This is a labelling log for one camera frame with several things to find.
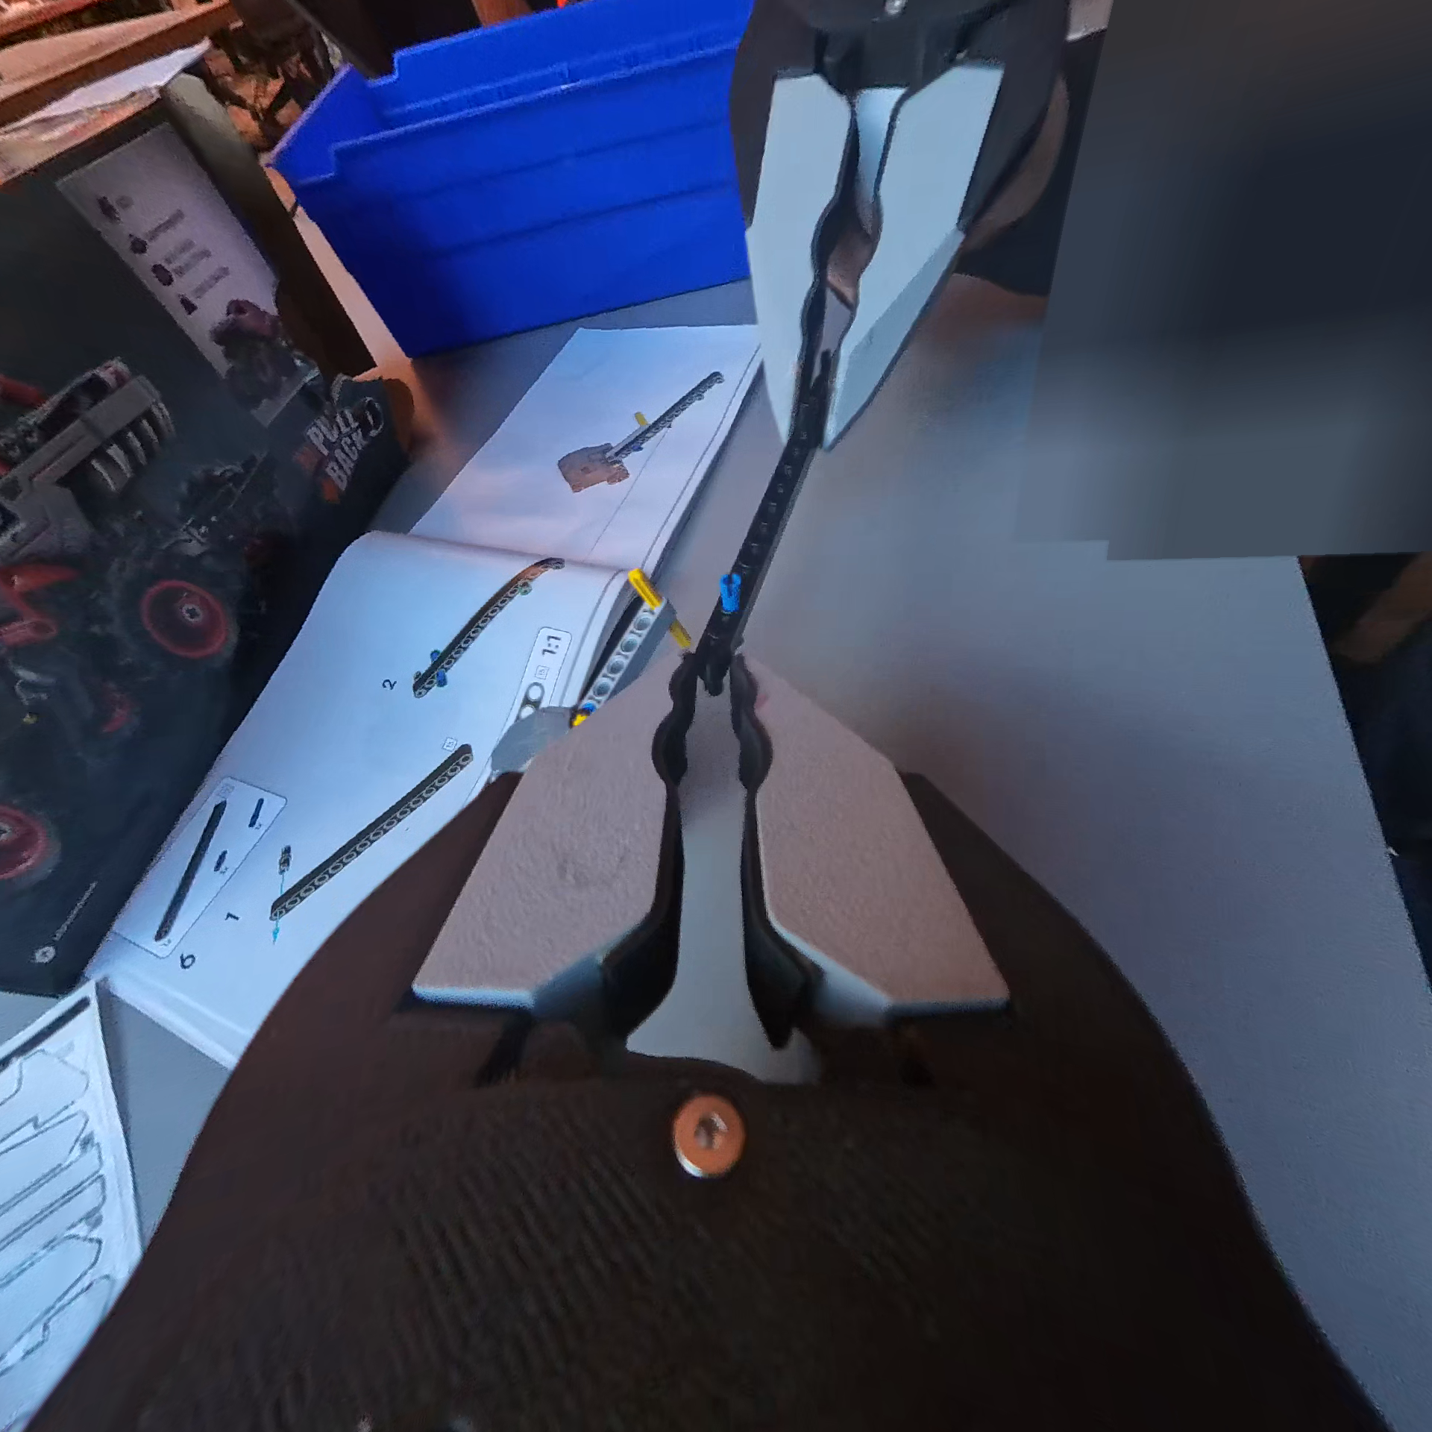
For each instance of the small blue lego pin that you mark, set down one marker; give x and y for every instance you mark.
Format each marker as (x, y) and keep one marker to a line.
(729, 591)

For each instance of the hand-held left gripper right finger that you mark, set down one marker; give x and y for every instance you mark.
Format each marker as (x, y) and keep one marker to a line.
(873, 884)

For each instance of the lego instruction booklet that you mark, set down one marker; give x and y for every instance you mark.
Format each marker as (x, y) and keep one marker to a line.
(446, 717)

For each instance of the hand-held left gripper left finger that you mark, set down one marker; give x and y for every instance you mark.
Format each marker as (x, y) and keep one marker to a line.
(547, 874)

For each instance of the wooden shelf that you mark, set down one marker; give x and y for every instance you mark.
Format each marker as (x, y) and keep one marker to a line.
(78, 50)

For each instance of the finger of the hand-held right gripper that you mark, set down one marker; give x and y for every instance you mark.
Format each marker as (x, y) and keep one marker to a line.
(789, 224)
(917, 224)

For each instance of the white paper sheet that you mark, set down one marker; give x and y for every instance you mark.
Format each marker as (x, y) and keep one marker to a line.
(105, 88)

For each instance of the blue plastic bin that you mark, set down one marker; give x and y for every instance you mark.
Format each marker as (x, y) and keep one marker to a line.
(537, 180)

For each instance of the dark lego set box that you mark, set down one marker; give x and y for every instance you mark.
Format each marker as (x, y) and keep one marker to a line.
(123, 538)

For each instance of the grey lego assembly yellow axle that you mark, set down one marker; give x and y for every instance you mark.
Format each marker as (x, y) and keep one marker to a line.
(632, 649)

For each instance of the white sticker sheet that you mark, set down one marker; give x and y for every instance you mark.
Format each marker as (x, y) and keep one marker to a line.
(49, 1210)

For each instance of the long black lego beam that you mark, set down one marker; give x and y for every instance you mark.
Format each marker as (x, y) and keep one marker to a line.
(772, 504)

